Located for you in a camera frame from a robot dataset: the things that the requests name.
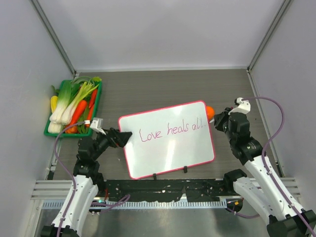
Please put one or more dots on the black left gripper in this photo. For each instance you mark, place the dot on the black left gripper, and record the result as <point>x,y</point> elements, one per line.
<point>116,138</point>

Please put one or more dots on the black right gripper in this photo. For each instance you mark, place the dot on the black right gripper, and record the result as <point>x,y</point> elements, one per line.
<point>219,118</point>

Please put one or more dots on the pink framed whiteboard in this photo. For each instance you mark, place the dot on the pink framed whiteboard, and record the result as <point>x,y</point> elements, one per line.
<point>167,139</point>

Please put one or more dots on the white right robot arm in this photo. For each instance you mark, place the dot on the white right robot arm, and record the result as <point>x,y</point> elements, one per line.
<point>283,215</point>

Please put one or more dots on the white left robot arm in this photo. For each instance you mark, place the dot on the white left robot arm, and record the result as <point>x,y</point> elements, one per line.
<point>87,181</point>

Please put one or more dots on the orange tangerine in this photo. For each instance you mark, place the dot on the orange tangerine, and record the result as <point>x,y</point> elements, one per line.
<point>210,113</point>

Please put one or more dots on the green plastic tray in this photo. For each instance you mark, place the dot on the green plastic tray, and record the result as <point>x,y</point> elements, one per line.
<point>52,129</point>

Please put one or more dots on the red toy chili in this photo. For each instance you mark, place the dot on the red toy chili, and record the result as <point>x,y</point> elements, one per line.
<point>91,104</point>

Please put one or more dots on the orange toy carrot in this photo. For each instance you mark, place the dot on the orange toy carrot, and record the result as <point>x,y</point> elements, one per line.
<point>78,111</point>

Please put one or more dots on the green white leek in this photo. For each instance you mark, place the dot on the green white leek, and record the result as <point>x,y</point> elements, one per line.
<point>85,90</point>

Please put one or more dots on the green white bok choy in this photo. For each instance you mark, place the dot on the green white bok choy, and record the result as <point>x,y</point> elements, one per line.
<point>62,102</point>

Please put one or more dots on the yellow toy pepper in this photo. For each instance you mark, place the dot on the yellow toy pepper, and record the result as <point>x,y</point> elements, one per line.
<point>53,103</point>

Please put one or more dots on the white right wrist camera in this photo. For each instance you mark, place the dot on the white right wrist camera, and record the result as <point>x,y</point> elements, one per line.
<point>242,106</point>

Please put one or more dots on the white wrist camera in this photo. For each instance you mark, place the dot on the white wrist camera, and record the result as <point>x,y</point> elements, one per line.
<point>96,125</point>
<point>242,106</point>

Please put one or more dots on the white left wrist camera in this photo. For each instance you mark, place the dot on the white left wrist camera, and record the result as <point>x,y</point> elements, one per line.
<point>96,125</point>

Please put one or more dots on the white slotted cable duct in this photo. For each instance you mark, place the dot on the white slotted cable duct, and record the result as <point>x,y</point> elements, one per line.
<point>182,204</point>

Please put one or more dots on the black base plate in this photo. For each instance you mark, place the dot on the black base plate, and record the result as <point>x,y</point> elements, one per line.
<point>167,190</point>

